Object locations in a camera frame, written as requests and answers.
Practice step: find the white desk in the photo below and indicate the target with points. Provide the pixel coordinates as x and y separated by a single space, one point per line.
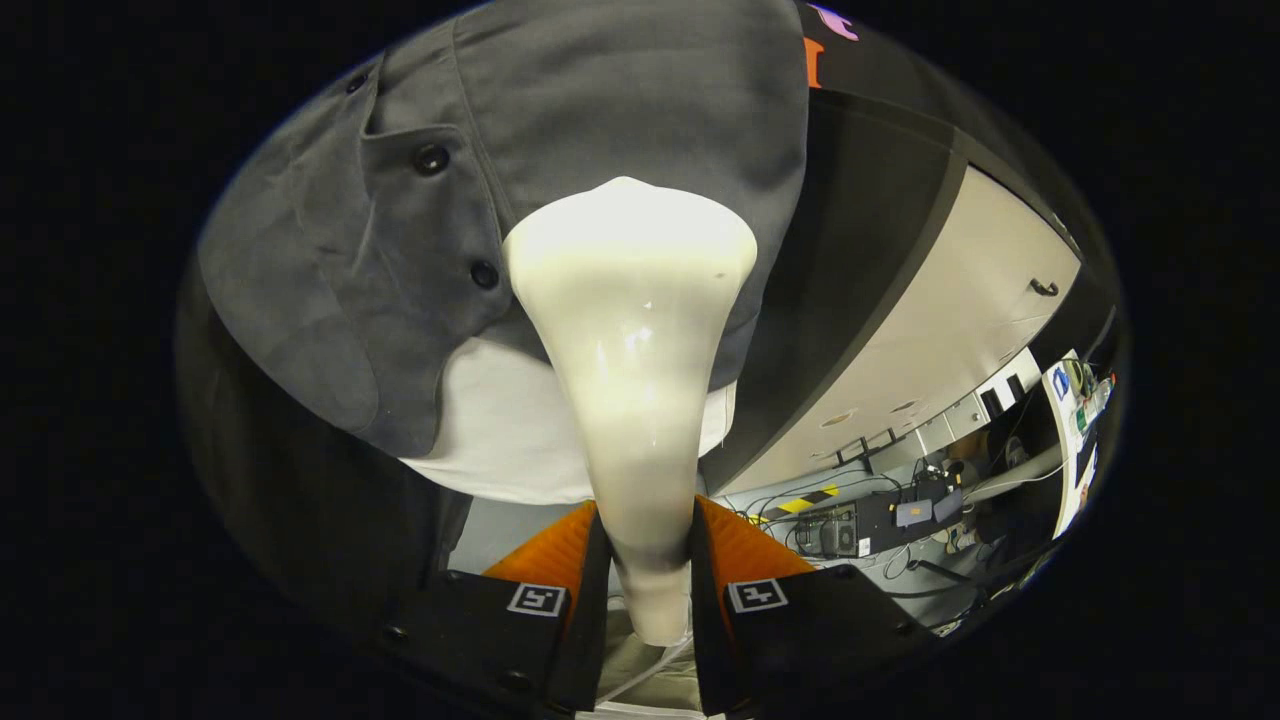
1065 470

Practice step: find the grey button shirt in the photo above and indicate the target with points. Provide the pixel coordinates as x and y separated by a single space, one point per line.
600 90

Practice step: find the white mannequin torso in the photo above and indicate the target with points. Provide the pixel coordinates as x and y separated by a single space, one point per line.
500 430

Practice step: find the black computer tower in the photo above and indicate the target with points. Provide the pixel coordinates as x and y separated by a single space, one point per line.
840 532

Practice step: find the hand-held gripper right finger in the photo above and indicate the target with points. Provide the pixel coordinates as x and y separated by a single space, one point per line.
705 620

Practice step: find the small blue box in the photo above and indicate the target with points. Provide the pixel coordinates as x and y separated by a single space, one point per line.
1061 384

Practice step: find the white garment steamer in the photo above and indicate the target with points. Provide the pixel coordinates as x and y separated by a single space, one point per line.
630 350

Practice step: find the yellow black hazard strip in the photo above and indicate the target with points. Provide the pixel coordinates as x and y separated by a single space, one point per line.
805 501

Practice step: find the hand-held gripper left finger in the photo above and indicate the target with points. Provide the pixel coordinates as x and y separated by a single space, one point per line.
592 600

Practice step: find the grey cabinet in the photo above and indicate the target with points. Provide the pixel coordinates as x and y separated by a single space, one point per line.
950 330

